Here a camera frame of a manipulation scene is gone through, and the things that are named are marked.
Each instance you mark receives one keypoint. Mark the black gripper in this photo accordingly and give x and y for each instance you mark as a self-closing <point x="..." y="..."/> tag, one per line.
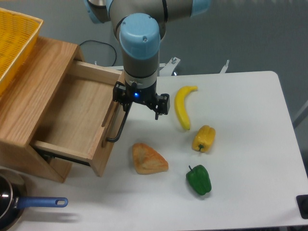
<point x="125" y="94"/>

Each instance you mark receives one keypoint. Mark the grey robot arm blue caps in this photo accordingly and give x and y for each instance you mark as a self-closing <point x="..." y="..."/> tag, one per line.
<point x="139" y="26"/>

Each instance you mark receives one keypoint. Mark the wooden drawer cabinet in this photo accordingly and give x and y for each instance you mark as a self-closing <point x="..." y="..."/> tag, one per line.
<point x="25" y="102"/>

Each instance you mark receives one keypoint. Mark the yellow banana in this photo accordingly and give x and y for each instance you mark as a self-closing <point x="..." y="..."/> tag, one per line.
<point x="179" y="105"/>

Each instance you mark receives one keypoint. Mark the triangular bread pastry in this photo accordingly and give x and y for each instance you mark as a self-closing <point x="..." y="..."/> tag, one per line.
<point x="147" y="160"/>

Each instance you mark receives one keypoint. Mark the yellow bell pepper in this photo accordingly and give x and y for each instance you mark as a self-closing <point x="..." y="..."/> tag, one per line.
<point x="204" y="139"/>

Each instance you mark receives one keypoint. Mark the green bell pepper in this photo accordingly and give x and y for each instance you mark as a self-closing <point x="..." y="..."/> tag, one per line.
<point x="199" y="180"/>

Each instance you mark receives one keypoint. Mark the yellow plastic basket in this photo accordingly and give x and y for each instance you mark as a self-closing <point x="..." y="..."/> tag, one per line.
<point x="18" y="35"/>

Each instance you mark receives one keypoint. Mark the white metal table bracket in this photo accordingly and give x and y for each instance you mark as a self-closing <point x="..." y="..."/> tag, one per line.
<point x="225" y="67"/>

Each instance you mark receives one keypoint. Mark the blue handled frying pan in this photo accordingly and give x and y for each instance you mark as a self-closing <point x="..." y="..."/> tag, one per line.
<point x="14" y="199"/>

